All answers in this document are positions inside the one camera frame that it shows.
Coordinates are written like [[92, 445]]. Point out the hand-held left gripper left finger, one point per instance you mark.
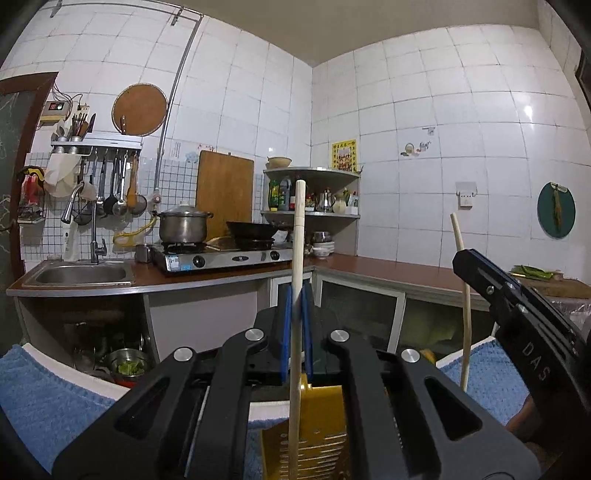
[[286, 332]]

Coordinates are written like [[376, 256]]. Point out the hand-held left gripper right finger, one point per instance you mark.
[[308, 332]]

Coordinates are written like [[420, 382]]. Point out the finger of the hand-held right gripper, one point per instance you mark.
[[494, 281]]

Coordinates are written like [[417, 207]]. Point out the wooden chopstick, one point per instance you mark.
[[298, 258], [467, 323]]

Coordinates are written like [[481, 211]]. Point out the yellow slotted utensil holder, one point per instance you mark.
[[323, 443]]

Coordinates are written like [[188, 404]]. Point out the person's right hand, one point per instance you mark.
[[521, 417]]

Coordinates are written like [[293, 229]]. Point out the green vegetables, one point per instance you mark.
[[531, 272]]

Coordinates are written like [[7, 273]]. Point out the wooden chopping block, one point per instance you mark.
[[568, 288]]

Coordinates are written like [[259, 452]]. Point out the stack of white bowls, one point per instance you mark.
[[321, 251]]

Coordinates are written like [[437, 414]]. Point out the white kitchen cabinet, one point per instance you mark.
[[203, 309]]

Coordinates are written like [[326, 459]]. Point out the green round board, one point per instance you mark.
[[547, 212]]

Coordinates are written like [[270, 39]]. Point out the steel gas stove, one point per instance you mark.
[[221, 261]]

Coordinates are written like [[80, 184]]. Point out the black wok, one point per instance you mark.
[[251, 229]]

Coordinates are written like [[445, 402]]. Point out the steel kettle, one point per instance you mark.
[[328, 201]]

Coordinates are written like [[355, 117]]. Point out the dark sauce bottle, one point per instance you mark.
[[285, 196]]

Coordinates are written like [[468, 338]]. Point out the green bottle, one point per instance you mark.
[[274, 196]]

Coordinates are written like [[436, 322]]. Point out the steel cooking pot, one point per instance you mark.
[[182, 226]]

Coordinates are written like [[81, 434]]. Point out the rectangular wooden cutting board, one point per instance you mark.
[[224, 184]]

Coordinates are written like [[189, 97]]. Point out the steel corner shelf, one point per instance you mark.
[[318, 171]]

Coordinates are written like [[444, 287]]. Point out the steel bowl with greens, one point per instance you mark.
[[127, 362]]

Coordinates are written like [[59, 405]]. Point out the steel cup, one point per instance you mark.
[[143, 254]]

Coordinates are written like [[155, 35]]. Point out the red plastic basin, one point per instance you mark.
[[124, 382]]

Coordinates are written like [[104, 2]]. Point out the beige bowl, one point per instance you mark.
[[279, 162]]

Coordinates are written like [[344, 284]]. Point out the steel sink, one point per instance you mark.
[[78, 275]]

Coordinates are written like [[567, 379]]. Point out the steel faucet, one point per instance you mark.
[[94, 230]]

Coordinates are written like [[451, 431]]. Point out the row of hanging ladles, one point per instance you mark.
[[111, 198]]

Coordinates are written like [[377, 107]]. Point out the white dish soap bottle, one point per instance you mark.
[[70, 242]]

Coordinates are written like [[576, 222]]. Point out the blue towel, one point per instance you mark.
[[46, 406]]

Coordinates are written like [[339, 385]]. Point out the round wooden board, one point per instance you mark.
[[138, 108]]

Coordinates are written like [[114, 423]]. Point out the bent metal pipe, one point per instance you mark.
[[180, 78]]

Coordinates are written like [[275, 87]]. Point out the white cloth bag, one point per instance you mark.
[[60, 175]]

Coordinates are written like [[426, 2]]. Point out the knives and chopsticks in cups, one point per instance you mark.
[[78, 127]]

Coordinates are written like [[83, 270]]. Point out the red and yellow gloves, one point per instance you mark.
[[31, 184]]

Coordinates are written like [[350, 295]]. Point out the beige electrical box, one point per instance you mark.
[[55, 110]]

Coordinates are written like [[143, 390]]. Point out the brown framed door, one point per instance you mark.
[[14, 138]]

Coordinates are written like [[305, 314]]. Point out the white wall socket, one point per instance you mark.
[[466, 196]]

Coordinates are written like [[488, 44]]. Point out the small wall stickers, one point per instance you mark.
[[409, 148]]

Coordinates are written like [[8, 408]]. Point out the yellow wall poster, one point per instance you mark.
[[344, 156]]

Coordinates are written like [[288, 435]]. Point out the white wall utensil rack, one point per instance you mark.
[[111, 141]]

